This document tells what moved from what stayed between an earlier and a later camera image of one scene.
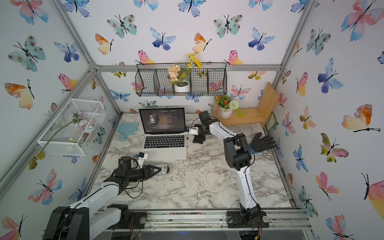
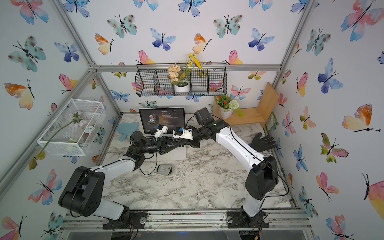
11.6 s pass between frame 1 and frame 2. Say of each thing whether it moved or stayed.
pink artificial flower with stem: stayed
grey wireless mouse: stayed
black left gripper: moved
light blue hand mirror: stayed
